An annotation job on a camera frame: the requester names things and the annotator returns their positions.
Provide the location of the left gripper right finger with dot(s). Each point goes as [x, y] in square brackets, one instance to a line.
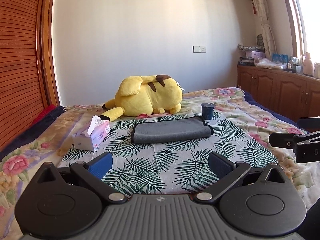
[240, 183]

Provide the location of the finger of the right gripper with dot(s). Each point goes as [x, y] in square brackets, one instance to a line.
[309, 123]
[288, 140]

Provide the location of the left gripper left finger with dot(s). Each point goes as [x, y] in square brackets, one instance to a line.
[78, 184]

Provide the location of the grey microfiber towel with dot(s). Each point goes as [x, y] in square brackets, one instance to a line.
[170, 131]

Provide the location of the pink tissue box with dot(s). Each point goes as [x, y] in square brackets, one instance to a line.
[90, 136]

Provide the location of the wooden sideboard cabinet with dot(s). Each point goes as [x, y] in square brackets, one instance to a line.
[289, 94]

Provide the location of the palm leaf pattern cloth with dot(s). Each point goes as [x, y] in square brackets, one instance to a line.
[170, 167]

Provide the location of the floral bed quilt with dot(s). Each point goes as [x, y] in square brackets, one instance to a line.
[237, 106]

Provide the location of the dark blue plastic cup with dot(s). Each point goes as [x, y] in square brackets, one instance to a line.
[207, 110]

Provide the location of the blue gift box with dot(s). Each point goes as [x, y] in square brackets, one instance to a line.
[280, 58]

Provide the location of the dark blue blanket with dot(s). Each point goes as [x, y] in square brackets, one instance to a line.
[33, 132]

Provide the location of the crumpled plastic bag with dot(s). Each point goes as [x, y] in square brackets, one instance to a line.
[266, 63]

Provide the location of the red blanket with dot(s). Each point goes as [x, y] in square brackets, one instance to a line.
[44, 113]

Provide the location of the yellow Pikachu plush toy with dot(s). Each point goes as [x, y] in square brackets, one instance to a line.
[138, 95]

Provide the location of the stack of dark books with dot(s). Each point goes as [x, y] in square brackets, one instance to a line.
[246, 61]

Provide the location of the pink storage box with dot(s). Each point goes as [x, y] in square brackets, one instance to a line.
[256, 55]

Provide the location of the wooden slatted wardrobe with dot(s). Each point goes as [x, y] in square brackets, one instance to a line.
[28, 83]

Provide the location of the beige patterned curtain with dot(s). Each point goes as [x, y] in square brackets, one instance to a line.
[268, 38]

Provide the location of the white wall socket plate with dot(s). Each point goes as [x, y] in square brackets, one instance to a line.
[199, 49]

